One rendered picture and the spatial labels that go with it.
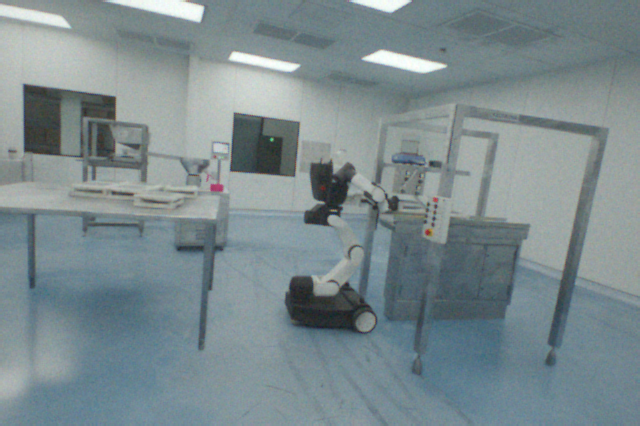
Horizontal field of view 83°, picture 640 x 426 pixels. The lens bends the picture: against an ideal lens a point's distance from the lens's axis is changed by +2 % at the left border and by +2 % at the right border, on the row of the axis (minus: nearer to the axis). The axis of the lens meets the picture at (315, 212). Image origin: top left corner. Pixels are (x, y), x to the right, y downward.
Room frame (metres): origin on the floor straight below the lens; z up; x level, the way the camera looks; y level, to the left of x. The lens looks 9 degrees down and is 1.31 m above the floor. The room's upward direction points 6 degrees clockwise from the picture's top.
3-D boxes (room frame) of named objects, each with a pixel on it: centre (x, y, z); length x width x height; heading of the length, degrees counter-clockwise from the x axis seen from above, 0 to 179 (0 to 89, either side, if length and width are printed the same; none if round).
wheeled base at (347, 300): (2.85, -0.16, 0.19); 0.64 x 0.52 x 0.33; 106
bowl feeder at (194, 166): (4.68, 1.55, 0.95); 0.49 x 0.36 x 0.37; 113
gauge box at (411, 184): (2.88, -0.71, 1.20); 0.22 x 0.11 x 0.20; 106
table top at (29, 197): (2.53, 1.46, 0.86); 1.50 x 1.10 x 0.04; 104
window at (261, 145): (7.55, 1.16, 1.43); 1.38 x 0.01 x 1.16; 113
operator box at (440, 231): (2.12, -0.72, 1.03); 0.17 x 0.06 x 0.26; 16
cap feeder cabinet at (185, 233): (4.65, 1.48, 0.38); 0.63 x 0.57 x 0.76; 113
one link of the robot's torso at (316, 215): (2.82, -0.06, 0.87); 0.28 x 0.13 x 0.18; 106
